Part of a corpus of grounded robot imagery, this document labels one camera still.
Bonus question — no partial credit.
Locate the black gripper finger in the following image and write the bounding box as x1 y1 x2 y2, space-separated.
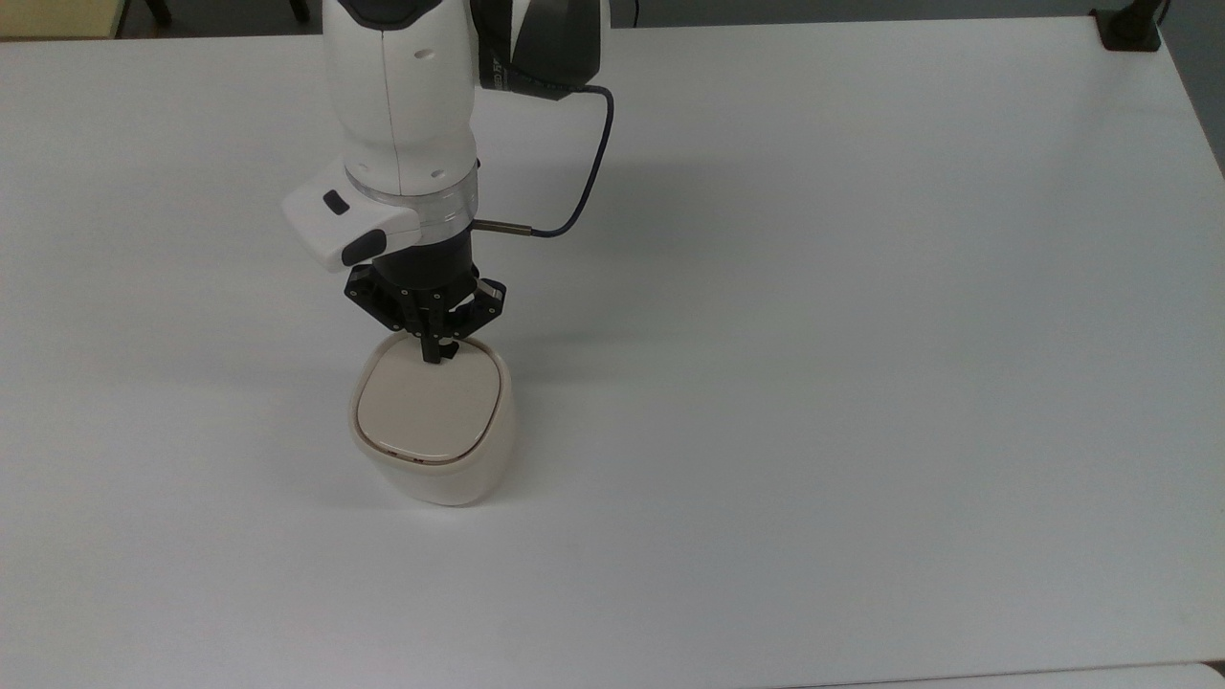
346 266 441 365
440 278 508 363

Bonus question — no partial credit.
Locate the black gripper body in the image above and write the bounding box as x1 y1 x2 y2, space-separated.
371 225 478 331

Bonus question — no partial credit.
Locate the cream trash bin lid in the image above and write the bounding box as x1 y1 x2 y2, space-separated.
356 337 505 467

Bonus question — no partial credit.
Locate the cream square ceramic bowl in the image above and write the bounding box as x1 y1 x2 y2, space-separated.
347 330 518 508

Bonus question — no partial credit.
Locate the yellow wooden board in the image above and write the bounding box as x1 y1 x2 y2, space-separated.
0 0 132 41

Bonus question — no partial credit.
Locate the black table clamp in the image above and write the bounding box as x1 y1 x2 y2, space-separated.
1091 0 1170 53

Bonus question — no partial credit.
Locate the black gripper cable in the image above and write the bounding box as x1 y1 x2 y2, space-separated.
474 84 615 240

